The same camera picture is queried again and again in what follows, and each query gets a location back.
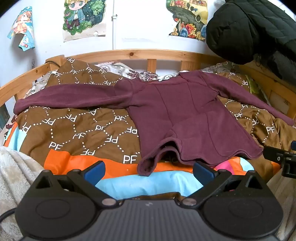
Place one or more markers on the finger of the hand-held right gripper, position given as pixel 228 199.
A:
pixel 272 153

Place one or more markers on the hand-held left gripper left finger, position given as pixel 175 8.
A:
pixel 95 171

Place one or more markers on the white wall pipe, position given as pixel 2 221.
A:
pixel 113 25

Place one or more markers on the floral white pillow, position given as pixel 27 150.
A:
pixel 141 73

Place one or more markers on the maroon long-sleeved sweater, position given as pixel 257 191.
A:
pixel 175 109

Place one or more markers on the wooden bed frame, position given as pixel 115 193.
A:
pixel 143 56

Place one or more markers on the yellow-green cloth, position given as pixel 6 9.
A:
pixel 254 87

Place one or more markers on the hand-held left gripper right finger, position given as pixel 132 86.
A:
pixel 203 173

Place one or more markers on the black puffer jacket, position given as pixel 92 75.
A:
pixel 252 27

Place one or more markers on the green cartoon figure wall poster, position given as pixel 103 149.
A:
pixel 84 18

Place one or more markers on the white fluffy blanket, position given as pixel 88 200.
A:
pixel 16 178

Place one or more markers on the colourful landscape wall poster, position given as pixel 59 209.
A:
pixel 188 18

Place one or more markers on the orange-haired cartoon wall poster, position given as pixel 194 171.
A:
pixel 22 30

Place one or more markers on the brown patterned quilt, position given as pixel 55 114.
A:
pixel 81 125

